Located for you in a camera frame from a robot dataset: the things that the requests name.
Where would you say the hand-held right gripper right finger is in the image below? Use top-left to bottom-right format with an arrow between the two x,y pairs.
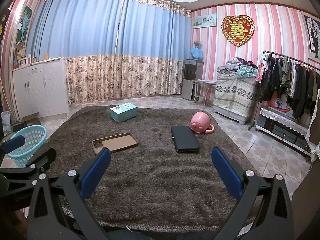
211,146 -> 295,240

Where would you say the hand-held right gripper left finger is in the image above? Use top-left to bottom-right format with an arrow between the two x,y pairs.
27,147 -> 113,240

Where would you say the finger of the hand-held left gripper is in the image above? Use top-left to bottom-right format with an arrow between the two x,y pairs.
0,135 -> 26,165
0,148 -> 57,180

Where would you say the light blue plastic basket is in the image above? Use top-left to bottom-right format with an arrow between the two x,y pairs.
5,125 -> 48,168

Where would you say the white plastic bag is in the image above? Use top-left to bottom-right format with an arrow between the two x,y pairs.
1,110 -> 12,137

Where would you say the small wooden stool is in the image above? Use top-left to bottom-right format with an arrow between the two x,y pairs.
12,112 -> 42,132

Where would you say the black zip case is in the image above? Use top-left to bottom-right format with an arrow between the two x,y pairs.
171,125 -> 200,153

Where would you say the pink piggy bank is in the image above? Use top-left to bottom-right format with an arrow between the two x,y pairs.
190,112 -> 215,135

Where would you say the white storage box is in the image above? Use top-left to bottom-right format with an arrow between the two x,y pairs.
212,105 -> 255,125

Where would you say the grey shaggy rug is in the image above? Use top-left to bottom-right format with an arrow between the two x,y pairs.
37,105 -> 265,230

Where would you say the white cabinet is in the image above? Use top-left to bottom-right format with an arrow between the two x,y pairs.
12,57 -> 70,119

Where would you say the teal cardboard box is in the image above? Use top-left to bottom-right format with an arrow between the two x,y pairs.
110,102 -> 138,123

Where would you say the lace covered low shelf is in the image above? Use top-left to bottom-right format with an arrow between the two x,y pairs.
256,106 -> 315,150

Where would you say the patterned cover cloth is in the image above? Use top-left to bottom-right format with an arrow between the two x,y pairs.
212,71 -> 259,117

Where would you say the small folding table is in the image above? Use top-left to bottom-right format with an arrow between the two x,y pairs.
191,79 -> 217,108

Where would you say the grey water dispenser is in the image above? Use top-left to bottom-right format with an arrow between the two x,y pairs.
180,59 -> 204,102

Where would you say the pile of clothes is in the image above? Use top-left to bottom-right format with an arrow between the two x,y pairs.
217,57 -> 259,78

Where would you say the pink hanging bag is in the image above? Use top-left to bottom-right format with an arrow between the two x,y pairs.
255,52 -> 267,83

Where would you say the row of hanging clothes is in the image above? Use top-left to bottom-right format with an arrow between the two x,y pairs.
257,54 -> 320,120

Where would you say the blue floral curtain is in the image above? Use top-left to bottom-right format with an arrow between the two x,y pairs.
116,0 -> 193,98
26,0 -> 125,105

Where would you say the blue cloth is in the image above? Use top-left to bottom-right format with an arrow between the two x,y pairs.
189,47 -> 204,60

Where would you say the metal clothes rack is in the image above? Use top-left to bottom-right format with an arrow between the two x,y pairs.
249,50 -> 320,130

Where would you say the green wall poster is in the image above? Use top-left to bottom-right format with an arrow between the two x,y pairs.
16,5 -> 33,44

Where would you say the red heart wall decoration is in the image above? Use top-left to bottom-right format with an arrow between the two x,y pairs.
221,15 -> 255,47

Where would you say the landscape wall picture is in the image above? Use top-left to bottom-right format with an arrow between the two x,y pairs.
192,13 -> 217,29

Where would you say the black and white wall poster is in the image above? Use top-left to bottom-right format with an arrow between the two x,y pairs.
304,15 -> 320,59

